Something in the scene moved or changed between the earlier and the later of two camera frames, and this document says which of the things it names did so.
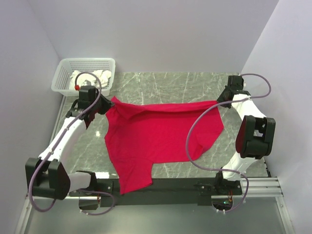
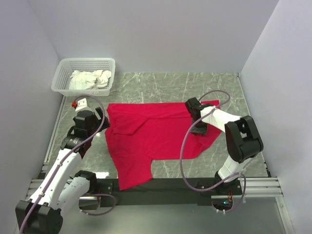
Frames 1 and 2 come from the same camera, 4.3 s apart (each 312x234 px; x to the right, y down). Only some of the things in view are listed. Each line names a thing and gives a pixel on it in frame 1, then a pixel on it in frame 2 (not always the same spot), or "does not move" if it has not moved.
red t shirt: [139, 136] does not move
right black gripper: [220, 99] → [202, 130]
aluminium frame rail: [262, 187] does not move
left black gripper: [107, 105] → [100, 113]
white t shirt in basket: [104, 76] does not move
